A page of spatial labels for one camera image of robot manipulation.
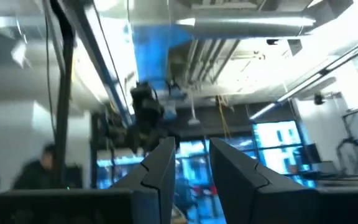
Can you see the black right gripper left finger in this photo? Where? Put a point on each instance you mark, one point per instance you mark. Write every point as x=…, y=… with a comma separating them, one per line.
x=160, y=168

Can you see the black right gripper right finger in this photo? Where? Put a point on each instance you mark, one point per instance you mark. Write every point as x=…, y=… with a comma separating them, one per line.
x=238, y=186

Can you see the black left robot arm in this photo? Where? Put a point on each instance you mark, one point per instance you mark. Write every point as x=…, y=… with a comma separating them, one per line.
x=146, y=109

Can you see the long ceiling light strip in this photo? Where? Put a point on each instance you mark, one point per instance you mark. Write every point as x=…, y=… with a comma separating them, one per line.
x=294, y=90

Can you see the person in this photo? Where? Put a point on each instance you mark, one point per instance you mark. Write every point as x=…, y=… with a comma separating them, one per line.
x=36, y=174

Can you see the black vertical frame post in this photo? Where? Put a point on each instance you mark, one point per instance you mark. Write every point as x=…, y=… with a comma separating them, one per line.
x=63, y=109

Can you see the silver ceiling air duct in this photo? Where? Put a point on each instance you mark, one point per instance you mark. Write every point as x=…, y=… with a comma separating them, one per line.
x=247, y=25

